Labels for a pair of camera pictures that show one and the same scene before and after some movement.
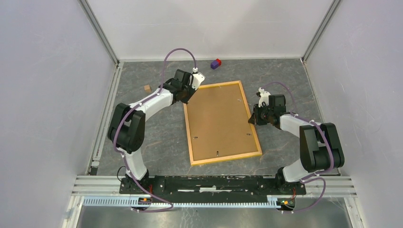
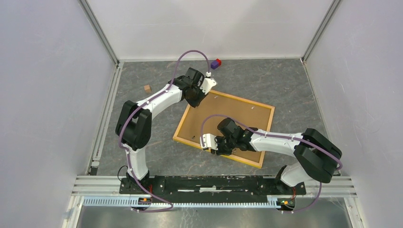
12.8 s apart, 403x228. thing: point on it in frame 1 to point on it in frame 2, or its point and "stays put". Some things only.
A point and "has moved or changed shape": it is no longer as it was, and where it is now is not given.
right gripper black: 254,117 to 219,151
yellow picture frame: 251,109 has moved or changed shape
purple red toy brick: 215,64 stays put
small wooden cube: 147,89 stays put
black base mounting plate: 220,188 stays put
